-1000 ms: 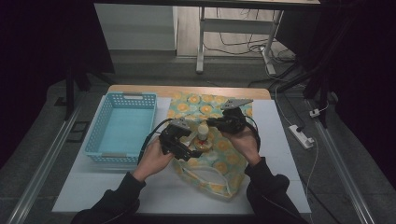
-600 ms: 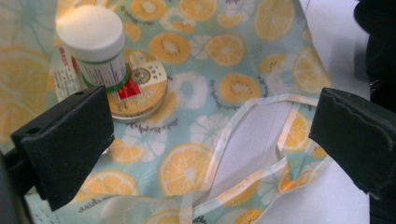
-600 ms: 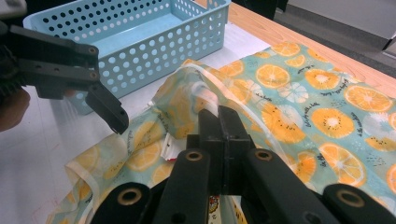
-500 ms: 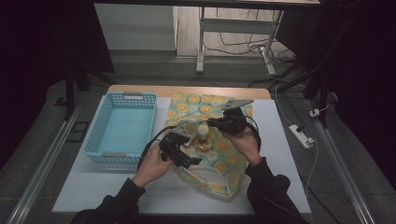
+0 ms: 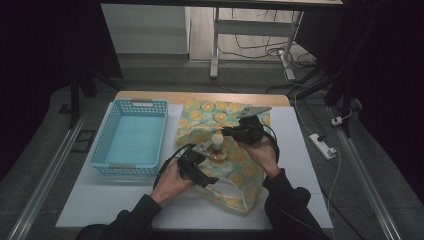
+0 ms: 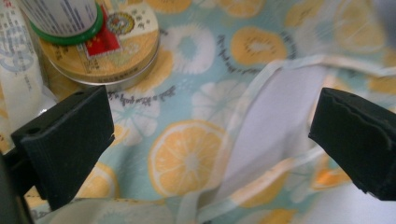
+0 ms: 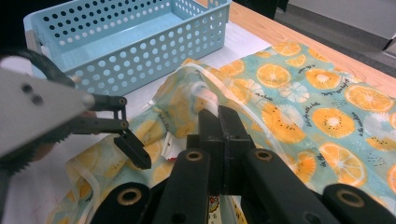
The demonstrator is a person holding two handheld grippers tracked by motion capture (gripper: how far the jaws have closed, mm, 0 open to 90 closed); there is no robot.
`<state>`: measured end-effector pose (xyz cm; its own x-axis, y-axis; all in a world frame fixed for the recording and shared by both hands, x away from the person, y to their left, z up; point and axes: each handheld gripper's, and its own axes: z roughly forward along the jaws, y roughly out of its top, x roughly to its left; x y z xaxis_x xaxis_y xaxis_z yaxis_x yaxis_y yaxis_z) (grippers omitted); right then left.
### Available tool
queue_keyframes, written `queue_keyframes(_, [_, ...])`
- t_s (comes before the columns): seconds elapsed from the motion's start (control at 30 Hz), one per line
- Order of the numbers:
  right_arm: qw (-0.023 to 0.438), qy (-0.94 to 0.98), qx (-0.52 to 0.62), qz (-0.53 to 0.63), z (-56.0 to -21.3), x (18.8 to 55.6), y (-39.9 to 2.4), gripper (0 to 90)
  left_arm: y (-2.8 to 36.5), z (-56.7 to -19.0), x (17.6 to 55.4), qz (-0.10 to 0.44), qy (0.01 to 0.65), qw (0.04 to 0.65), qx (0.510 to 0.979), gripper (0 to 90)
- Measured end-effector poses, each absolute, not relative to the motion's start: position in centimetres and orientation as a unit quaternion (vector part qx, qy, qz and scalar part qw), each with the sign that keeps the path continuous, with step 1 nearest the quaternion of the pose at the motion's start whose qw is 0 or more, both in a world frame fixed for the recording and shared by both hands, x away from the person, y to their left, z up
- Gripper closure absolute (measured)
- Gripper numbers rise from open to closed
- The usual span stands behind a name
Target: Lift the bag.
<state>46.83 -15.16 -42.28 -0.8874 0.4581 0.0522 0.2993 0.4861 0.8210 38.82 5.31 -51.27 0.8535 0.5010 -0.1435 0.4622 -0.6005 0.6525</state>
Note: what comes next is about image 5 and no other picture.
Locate person's right hand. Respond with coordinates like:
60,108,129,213
238,136,281,179

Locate thin white cable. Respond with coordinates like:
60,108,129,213
326,148,343,214

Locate white partition panel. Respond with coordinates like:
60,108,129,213
100,3,191,55

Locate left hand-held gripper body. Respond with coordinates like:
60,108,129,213
178,141,213,181

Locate black floor plate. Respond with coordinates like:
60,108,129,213
71,129,98,154

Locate person's left hand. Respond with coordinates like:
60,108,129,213
149,158,194,205

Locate black metal stand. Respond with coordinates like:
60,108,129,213
288,66,359,138
68,63,123,129

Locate white power strip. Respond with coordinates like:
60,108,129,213
308,133,338,160

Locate aluminium rail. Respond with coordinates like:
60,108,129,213
328,106,404,240
6,99,89,240

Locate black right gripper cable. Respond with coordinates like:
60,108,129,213
261,124,281,163

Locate floral cloth tote bag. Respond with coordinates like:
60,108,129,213
175,99,272,214

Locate dark curtain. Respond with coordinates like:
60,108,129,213
296,0,424,201
0,0,123,181

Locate white table mat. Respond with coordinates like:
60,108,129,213
55,103,334,231

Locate black power cable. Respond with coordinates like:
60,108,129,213
294,66,329,143

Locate blue plastic basket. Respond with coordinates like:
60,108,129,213
89,98,169,177

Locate small white-lidded jar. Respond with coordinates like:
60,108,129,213
211,132,224,152

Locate black floor cables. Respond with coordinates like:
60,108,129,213
218,8,318,68

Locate white-legged desk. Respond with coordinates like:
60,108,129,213
99,0,344,81

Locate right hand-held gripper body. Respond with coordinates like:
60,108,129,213
237,106,272,144

